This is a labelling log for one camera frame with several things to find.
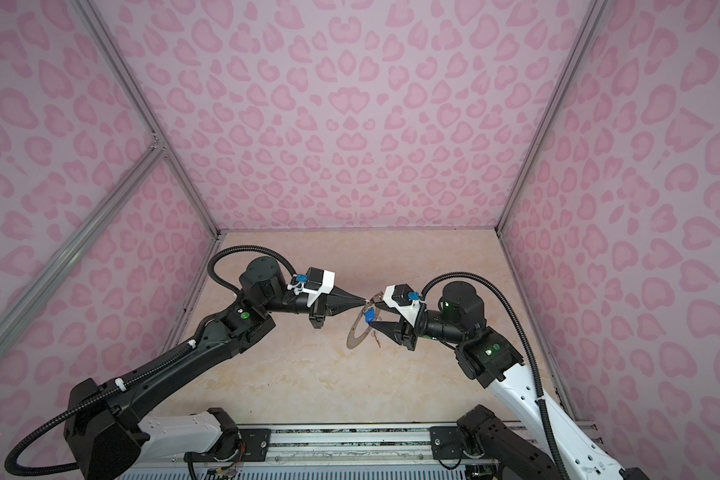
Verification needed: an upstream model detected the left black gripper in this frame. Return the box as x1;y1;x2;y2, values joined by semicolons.
263;283;366;330

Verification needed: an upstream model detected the perforated metal ring disc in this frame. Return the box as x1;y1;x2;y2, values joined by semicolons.
345;302;377;350

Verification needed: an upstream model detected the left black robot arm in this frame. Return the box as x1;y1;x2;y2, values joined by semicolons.
4;245;365;479

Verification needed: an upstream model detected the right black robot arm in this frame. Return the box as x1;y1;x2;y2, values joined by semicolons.
358;272;646;479

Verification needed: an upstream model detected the left diagonal aluminium strut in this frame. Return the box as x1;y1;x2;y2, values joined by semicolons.
0;142;165;361

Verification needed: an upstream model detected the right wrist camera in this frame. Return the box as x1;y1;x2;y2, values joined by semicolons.
382;284;424;327

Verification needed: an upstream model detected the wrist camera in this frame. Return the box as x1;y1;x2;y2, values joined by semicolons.
288;267;336;307
382;284;424;327

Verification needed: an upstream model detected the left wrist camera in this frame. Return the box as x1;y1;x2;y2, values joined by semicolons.
288;267;336;307

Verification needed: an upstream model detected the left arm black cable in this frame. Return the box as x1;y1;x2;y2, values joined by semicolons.
206;244;298;295

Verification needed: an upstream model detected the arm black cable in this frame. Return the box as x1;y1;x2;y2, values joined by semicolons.
421;271;571;480
206;244;298;295

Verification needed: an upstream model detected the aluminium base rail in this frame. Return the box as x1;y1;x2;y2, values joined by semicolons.
119;421;613;480

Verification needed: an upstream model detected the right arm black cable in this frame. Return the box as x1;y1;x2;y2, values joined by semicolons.
421;271;571;480

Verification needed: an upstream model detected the left corner aluminium post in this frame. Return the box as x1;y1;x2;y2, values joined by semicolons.
70;0;221;239

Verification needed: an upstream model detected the corner aluminium post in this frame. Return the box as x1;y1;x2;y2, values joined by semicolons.
70;0;221;239
495;0;613;238

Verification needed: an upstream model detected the right corner aluminium post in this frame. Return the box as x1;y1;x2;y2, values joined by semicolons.
495;0;613;238

